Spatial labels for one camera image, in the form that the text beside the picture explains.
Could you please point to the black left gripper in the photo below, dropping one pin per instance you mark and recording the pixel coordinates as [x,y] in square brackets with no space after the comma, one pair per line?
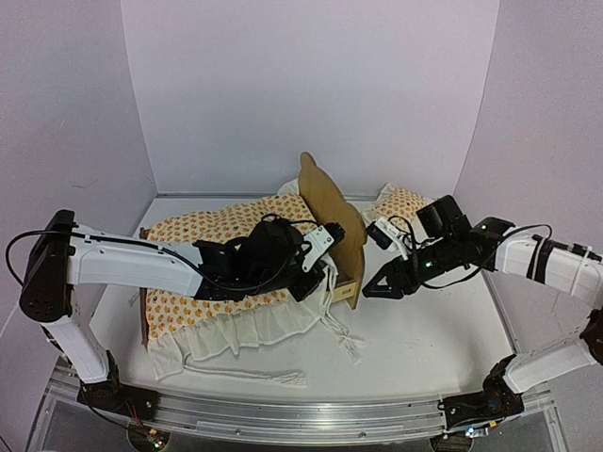
[302,293]

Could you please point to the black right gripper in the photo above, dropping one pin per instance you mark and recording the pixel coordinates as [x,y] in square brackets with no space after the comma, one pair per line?
[399,280]

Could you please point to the wooden pet bed frame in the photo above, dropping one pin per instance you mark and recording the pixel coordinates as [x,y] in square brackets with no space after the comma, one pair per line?
[327,204]

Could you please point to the duck print mattress cushion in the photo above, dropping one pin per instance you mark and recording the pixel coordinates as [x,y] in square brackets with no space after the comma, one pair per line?
[183,334]

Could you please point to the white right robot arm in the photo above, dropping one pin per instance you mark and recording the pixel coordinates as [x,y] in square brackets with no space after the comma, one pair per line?
[573,271]

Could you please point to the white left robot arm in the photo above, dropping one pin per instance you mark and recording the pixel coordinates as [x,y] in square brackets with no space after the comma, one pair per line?
[67,254]

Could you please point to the small duck print pillow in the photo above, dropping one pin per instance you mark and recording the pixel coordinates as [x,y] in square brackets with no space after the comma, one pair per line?
[397,204]

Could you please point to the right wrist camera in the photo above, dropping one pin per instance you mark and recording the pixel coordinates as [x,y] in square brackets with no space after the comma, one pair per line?
[388,237]

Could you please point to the aluminium front rail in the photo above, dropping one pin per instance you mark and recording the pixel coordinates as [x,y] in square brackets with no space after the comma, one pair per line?
[278,422]

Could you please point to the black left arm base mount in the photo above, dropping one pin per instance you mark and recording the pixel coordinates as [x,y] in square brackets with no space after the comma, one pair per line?
[111,395]

